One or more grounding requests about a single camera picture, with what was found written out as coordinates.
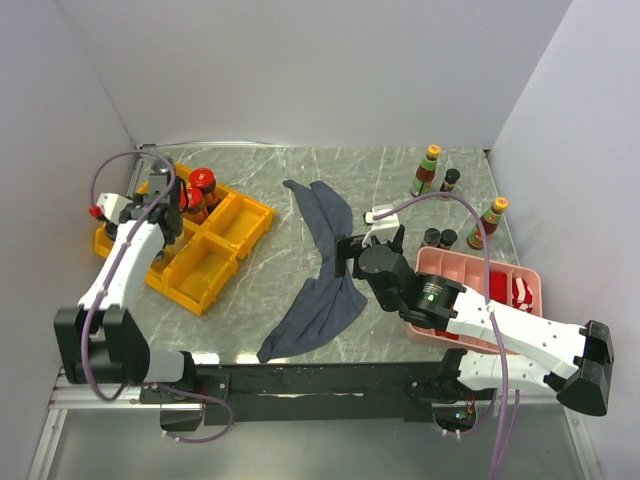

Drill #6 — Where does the red lid sauce jar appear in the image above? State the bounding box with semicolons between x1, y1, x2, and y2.
189;167;220;213
180;187;208;225

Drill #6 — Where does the green label sauce bottle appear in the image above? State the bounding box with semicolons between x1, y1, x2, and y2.
410;144;441;197

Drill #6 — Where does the red label sauce bottle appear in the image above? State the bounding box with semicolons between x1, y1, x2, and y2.
466;197;509;250

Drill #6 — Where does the black lid spice jar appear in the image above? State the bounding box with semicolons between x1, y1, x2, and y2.
150;158;174;175

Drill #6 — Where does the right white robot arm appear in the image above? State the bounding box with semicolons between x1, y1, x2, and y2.
335;233;614;416

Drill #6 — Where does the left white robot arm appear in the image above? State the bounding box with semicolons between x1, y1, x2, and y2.
54;171;200;402

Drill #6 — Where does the dark blue cloth towel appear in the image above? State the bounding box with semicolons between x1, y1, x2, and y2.
257;179;367;363

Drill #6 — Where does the pink compartment tray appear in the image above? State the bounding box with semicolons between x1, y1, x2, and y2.
406;247;543;354

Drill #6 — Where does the red packet in tray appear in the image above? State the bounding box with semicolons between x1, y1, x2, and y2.
489;269;513;306

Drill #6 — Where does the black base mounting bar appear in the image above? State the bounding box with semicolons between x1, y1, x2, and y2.
139;349;491;432

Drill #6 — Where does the red white packet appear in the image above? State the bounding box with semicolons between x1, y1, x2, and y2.
512;277;535;313

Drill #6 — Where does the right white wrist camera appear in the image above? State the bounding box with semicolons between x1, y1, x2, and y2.
361;205;401;247

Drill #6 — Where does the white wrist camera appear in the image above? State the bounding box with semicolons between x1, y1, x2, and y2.
89;193;131;225
361;205;401;247

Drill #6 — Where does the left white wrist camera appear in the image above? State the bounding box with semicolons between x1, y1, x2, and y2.
89;193;131;225

